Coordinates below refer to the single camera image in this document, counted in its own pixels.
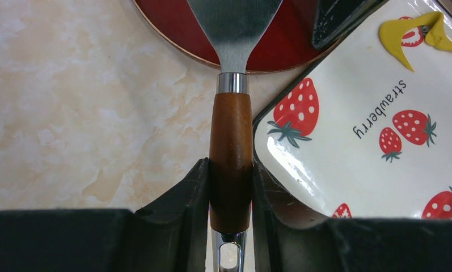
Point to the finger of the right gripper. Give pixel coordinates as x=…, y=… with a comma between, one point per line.
x=336, y=17

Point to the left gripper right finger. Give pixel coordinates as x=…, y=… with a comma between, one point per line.
x=290, y=236

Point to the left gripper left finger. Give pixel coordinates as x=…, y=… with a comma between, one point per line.
x=168, y=234

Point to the red round tray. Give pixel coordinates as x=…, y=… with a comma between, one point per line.
x=286, y=44

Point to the metal scraper wooden handle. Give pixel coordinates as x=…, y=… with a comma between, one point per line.
x=233, y=28

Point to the strawberry pattern white tray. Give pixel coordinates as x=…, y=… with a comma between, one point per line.
x=360, y=135

